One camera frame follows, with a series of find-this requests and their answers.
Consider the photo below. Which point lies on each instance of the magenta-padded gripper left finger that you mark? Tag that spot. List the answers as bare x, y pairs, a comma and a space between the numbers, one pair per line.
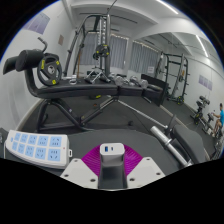
80, 171

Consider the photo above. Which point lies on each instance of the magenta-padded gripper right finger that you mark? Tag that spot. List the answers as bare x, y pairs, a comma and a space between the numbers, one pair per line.
143, 171

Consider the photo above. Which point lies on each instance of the white charger block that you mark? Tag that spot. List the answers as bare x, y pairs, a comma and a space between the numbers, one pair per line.
112, 155

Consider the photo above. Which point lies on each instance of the silver barbell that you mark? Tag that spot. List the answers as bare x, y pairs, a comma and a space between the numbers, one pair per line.
163, 136

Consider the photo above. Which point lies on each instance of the white power strip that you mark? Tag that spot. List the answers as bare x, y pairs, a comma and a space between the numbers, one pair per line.
36, 148

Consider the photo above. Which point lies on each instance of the black padded seat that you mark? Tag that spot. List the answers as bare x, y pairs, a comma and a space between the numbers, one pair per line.
188, 140

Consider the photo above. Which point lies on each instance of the black weight bench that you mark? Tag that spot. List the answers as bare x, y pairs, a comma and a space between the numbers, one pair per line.
83, 90

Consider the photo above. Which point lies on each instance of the black upright panel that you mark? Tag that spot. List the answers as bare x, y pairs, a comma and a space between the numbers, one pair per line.
156, 90

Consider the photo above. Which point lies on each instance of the chrome dumbbell group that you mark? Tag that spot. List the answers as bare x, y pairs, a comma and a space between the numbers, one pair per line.
131, 81

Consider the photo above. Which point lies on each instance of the person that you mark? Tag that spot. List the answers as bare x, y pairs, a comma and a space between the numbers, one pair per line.
221, 115

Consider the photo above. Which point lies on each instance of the white paper sign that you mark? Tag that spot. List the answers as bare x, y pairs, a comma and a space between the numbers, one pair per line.
150, 69

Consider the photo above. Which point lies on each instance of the black power rack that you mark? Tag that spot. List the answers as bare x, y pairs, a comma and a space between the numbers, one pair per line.
182, 76

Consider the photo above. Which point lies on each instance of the black yellow weight plate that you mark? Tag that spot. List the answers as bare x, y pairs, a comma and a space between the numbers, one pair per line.
43, 75
101, 50

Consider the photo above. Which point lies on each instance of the grey window curtain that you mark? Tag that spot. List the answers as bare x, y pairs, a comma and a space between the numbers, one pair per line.
118, 51
143, 58

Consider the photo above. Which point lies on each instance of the long ceiling light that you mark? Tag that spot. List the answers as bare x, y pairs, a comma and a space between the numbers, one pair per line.
202, 45
167, 6

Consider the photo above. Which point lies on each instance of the purple wall poster group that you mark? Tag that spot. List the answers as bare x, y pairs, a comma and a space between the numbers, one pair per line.
205, 82

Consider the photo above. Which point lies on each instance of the small brown wall plaque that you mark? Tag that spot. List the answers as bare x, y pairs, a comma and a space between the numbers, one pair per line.
61, 40

